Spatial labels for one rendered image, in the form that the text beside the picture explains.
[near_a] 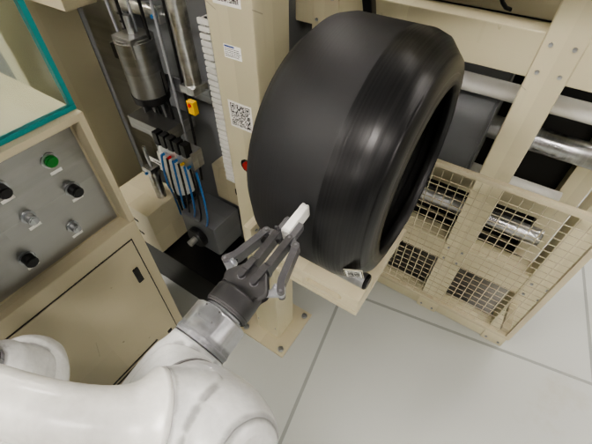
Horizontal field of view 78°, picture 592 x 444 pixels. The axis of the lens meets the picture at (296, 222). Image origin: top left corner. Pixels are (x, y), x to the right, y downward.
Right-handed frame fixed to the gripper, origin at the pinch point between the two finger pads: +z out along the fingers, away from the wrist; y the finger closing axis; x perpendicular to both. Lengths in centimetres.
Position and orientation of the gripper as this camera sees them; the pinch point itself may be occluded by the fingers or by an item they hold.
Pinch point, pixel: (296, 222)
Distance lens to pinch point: 65.7
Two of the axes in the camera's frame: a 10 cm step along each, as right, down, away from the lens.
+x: 0.8, 5.8, 8.1
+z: 5.5, -7.0, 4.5
